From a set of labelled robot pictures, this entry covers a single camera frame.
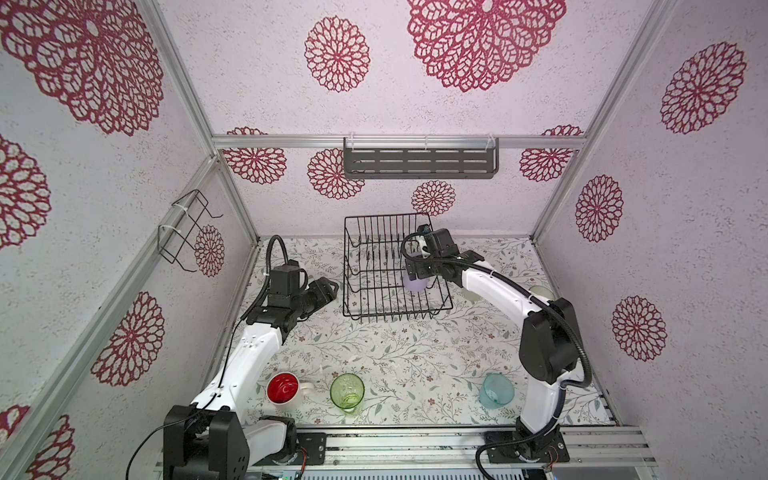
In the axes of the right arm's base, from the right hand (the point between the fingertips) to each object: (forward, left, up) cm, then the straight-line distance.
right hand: (421, 256), depth 92 cm
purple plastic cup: (-2, +1, -13) cm, 13 cm away
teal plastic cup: (-34, -20, -17) cm, 43 cm away
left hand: (-15, +26, 0) cm, 30 cm away
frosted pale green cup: (-26, -8, +17) cm, 32 cm away
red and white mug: (-37, +38, -14) cm, 55 cm away
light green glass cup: (-4, -40, -12) cm, 41 cm away
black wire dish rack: (+4, +16, -14) cm, 21 cm away
